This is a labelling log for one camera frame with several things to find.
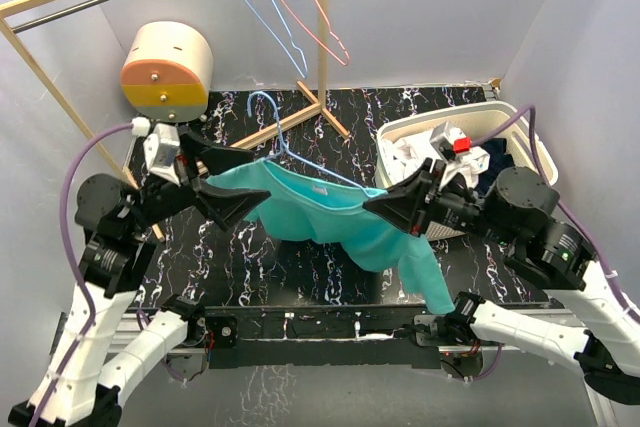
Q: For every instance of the cream plastic laundry basket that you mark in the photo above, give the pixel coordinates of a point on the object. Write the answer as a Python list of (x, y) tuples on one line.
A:
[(475, 121)]

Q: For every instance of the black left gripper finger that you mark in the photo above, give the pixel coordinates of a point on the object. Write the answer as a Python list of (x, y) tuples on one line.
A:
[(226, 207), (216, 158)]

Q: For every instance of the blue hanger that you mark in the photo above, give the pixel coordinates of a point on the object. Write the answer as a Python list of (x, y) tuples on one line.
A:
[(284, 149), (268, 14)]

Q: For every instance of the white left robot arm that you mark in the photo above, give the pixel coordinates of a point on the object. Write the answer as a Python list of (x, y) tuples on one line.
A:
[(95, 297)]

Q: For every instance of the wooden clothes rack frame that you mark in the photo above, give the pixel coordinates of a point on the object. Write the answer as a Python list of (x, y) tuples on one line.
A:
[(46, 141)]

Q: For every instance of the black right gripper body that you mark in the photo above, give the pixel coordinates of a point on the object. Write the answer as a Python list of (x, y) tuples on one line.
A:
[(455, 208)]

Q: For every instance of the cream round drawer cabinet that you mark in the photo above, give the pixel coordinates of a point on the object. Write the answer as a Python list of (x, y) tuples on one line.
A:
[(168, 72)]

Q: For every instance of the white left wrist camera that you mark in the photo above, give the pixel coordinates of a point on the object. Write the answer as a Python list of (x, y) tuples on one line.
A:
[(161, 145)]

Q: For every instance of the pink wire hanger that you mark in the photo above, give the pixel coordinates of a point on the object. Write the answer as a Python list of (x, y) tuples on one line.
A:
[(313, 19)]

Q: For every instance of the teal t shirt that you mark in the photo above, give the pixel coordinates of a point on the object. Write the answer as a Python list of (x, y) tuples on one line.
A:
[(302, 208)]

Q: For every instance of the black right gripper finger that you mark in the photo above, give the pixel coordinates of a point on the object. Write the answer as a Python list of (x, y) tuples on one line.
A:
[(406, 214), (415, 188)]

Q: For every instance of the white t shirt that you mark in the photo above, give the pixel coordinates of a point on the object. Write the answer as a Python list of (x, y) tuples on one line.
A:
[(404, 156)]

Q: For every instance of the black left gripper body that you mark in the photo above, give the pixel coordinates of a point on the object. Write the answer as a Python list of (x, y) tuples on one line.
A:
[(162, 200)]

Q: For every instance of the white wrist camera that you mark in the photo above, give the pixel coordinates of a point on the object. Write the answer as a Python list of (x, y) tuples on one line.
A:
[(161, 145), (451, 147)]

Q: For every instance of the navy blue garment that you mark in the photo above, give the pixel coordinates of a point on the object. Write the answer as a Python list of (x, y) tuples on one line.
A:
[(499, 160)]

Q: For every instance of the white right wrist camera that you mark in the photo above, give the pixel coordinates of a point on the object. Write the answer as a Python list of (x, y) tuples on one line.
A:
[(451, 147)]

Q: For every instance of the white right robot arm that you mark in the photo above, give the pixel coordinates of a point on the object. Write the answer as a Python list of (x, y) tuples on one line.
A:
[(553, 256)]

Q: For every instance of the aluminium base frame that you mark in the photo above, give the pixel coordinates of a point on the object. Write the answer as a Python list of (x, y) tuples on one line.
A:
[(233, 339)]

